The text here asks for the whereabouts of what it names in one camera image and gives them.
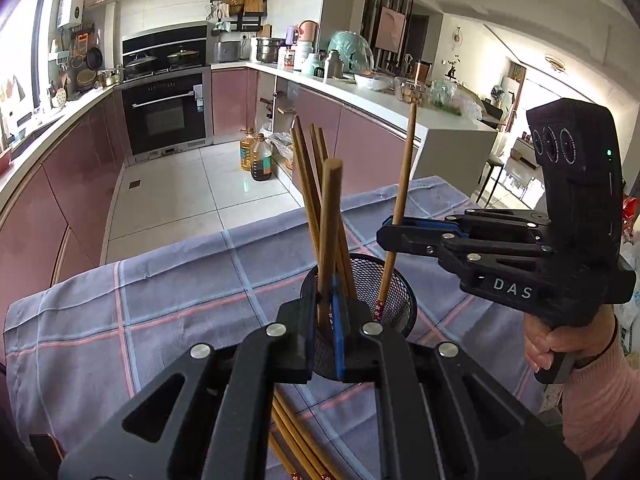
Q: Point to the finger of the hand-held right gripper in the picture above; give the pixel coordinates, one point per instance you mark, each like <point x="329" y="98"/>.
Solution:
<point x="415" y="242"/>
<point x="435" y="226"/>

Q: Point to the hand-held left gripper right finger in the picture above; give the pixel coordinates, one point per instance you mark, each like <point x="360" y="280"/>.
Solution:
<point x="341" y="340"/>

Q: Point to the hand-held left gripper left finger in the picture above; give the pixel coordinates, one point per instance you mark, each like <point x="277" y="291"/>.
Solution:
<point x="300" y="345"/>

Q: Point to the black mesh pen holder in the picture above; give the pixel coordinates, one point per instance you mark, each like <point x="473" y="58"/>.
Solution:
<point x="395" y="290"/>

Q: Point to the single wooden chopstick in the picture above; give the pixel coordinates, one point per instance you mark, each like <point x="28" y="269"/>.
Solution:
<point x="330" y="220"/>
<point x="302" y="170"/>
<point x="406" y="160"/>
<point x="323" y="142"/>
<point x="315" y="145"/>

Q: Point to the bundle of wooden chopsticks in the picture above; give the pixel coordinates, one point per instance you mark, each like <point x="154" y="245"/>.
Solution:
<point x="292" y="435"/>

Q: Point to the person's right forearm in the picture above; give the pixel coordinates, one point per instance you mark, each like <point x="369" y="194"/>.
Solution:
<point x="600" y="400"/>

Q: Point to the person's right hand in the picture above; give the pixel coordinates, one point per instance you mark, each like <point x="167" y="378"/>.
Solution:
<point x="580" y="335"/>

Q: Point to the green stool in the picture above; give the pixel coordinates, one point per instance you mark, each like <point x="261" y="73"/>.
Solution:
<point x="492" y="162"/>

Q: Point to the blue plaid tablecloth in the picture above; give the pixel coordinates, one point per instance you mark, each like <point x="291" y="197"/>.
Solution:
<point x="175" y="310"/>

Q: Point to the green plastic bag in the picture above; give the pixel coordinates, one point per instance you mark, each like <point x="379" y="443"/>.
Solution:
<point x="445" y="95"/>

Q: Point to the clear food container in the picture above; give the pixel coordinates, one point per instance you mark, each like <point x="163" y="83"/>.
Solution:
<point x="407" y="91"/>

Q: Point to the standing fan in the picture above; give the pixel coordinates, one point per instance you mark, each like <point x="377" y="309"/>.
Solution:
<point x="498" y="92"/>

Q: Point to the round ceiling lamp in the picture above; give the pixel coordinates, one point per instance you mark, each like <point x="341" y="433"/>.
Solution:
<point x="554" y="62"/>

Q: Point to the copper tumbler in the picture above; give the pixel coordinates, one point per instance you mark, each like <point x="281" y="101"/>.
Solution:
<point x="421" y="72"/>

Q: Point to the white bowl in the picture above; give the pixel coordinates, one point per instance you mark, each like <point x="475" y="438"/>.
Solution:
<point x="372" y="82"/>

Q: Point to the white plastic bag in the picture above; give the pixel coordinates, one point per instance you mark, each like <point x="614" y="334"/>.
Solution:
<point x="282" y="147"/>

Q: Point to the cooking oil bottle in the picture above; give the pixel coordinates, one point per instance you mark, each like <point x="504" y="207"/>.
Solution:
<point x="246" y="152"/>
<point x="261" y="160"/>

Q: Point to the steel thermos bottle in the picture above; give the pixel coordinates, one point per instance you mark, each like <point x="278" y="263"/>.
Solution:
<point x="334" y="66"/>

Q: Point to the white canister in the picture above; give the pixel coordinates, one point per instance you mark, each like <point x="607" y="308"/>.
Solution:
<point x="302" y="60"/>

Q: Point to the red label jar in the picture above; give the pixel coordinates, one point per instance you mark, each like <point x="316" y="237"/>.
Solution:
<point x="289" y="58"/>

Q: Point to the dark slatted partition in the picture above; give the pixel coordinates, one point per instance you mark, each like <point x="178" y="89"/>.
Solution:
<point x="370" y="10"/>

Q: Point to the pink kettle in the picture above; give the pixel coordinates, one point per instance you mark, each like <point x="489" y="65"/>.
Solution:
<point x="307" y="35"/>

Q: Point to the steel stock pot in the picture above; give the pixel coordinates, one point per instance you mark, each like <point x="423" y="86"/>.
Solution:
<point x="270" y="51"/>

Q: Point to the black built-in oven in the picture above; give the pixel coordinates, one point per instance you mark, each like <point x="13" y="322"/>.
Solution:
<point x="165" y="115"/>

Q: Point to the silver toaster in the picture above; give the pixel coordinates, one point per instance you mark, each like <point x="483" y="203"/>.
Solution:
<point x="227" y="51"/>

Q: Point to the black smartphone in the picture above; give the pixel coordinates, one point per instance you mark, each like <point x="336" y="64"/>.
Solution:
<point x="47" y="449"/>

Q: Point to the pink kitchen base cabinets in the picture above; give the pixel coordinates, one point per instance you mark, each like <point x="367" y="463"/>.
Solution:
<point x="65" y="185"/>

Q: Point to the wooden cutting board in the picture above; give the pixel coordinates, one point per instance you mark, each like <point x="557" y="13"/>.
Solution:
<point x="254" y="3"/>

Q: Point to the black wok with lid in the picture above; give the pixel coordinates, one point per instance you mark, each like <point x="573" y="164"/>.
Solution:
<point x="140" y="66"/>
<point x="184" y="58"/>

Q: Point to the black range hood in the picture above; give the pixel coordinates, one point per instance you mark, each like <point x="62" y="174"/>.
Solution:
<point x="165" y="40"/>

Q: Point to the woven basket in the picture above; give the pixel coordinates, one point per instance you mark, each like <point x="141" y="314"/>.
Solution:
<point x="86" y="77"/>

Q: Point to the black frying pan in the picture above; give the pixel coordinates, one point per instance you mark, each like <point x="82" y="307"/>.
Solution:
<point x="94" y="59"/>

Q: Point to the kitchen window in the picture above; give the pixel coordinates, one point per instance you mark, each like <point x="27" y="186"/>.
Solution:
<point x="20" y="50"/>

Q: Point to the white water heater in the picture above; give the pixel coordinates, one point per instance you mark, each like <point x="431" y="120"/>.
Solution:
<point x="71" y="0"/>

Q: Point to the wall clock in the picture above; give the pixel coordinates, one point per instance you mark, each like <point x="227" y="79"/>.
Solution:
<point x="457" y="37"/>

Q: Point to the pink wall picture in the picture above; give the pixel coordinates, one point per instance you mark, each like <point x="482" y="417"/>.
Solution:
<point x="391" y="29"/>

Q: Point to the black wall rack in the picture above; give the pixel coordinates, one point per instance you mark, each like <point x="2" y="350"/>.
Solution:
<point x="250" y="24"/>

